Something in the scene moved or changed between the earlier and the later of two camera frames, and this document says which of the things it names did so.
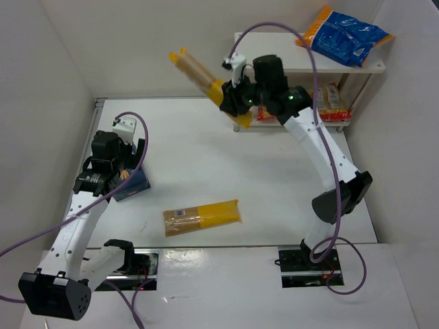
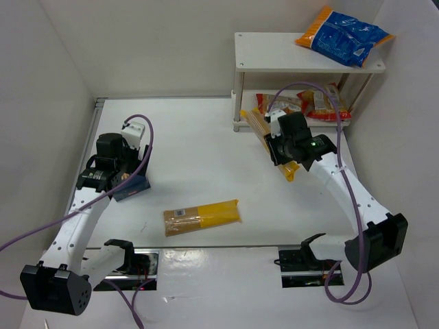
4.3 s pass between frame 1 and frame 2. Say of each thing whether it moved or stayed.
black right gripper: moved
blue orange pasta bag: stayed
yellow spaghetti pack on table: stayed
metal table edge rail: stayed
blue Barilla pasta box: stayed
